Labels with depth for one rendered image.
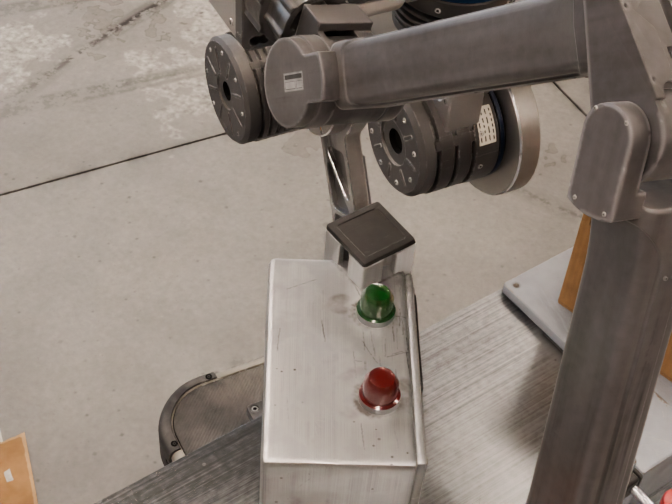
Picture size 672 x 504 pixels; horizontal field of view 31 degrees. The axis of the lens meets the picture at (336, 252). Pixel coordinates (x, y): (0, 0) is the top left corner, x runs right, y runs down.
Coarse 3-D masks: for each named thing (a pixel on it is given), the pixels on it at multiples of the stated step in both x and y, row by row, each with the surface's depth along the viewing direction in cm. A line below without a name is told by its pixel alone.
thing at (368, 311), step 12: (372, 288) 78; (384, 288) 78; (360, 300) 78; (372, 300) 77; (384, 300) 78; (360, 312) 79; (372, 312) 78; (384, 312) 78; (372, 324) 78; (384, 324) 78
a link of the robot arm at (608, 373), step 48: (624, 144) 68; (576, 192) 72; (624, 192) 69; (624, 240) 73; (624, 288) 74; (576, 336) 78; (624, 336) 75; (576, 384) 78; (624, 384) 76; (576, 432) 79; (624, 432) 78; (576, 480) 80; (624, 480) 81
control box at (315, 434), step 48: (288, 288) 81; (336, 288) 81; (288, 336) 78; (336, 336) 78; (384, 336) 78; (288, 384) 75; (336, 384) 75; (288, 432) 72; (336, 432) 73; (384, 432) 73; (288, 480) 72; (336, 480) 72; (384, 480) 72
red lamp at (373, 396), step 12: (372, 372) 73; (384, 372) 73; (372, 384) 73; (384, 384) 73; (396, 384) 73; (360, 396) 74; (372, 396) 73; (384, 396) 73; (396, 396) 74; (372, 408) 73; (384, 408) 73
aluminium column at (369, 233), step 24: (360, 216) 82; (384, 216) 82; (336, 240) 81; (360, 240) 81; (384, 240) 81; (408, 240) 81; (360, 264) 80; (384, 264) 82; (408, 264) 82; (360, 288) 81
